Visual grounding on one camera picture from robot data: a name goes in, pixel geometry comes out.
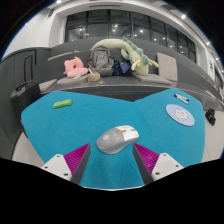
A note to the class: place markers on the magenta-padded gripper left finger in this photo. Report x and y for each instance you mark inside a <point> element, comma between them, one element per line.
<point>56,165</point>

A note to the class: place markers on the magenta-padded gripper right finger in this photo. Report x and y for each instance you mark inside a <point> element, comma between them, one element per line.
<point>165,164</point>

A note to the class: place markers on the grey and white computer mouse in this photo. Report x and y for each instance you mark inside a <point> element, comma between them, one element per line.
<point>115,141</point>

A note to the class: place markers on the round light blue mouse pad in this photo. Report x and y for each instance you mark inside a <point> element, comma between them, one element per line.
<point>180,115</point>

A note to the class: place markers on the green eraser block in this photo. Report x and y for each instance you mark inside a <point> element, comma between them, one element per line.
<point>62,103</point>

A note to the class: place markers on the small black bag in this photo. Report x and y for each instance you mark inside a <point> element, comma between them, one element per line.
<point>210,116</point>

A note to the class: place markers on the white marker with black cap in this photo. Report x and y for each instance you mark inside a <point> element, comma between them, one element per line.
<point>177,97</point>

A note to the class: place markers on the white marker with blue cap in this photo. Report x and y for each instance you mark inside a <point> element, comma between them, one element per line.
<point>185,99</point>

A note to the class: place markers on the black suitcase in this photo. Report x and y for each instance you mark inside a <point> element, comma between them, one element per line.
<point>25,96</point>

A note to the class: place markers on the flat grey seat cushion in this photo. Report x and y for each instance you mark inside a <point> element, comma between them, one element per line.
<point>68,81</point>
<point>151,78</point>
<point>47,85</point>

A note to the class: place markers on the upright grey seat cushion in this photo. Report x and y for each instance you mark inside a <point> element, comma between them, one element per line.
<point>167,66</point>

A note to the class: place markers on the pink plush cushion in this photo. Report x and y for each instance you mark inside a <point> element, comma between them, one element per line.
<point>75,68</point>

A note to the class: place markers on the green dinosaur plush toy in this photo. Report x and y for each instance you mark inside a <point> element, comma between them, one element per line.
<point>140,65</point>

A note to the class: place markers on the dark blue patterned bag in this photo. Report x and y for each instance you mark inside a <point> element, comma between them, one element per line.
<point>120,68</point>

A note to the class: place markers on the grey backpack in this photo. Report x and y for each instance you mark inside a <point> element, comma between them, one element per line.
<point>100,61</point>

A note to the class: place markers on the dark glass window wall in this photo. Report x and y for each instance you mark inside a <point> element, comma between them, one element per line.
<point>100,30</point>

